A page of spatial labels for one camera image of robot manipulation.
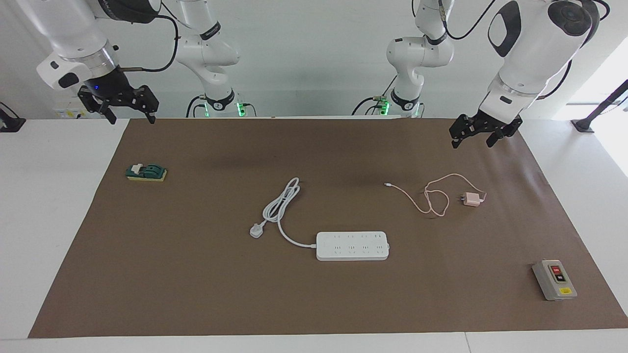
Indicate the grey on-off switch box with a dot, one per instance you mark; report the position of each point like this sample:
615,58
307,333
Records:
554,279

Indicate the black table clamp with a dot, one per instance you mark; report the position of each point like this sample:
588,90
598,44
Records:
10,121

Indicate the white wall socket box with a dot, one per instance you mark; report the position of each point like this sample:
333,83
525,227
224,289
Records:
64,113

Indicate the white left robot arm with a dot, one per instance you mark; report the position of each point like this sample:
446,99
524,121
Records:
535,49

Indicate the brown table mat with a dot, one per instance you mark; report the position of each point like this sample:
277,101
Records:
196,294

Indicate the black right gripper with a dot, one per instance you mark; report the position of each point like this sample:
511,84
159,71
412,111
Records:
115,93

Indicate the green knife switch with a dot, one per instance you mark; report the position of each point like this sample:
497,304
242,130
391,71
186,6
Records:
147,171

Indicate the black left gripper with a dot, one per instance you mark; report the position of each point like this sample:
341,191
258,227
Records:
485,125

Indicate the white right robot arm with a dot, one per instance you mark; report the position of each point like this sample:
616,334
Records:
73,39

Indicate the pink charger adapter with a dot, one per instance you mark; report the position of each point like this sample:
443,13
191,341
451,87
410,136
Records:
472,199

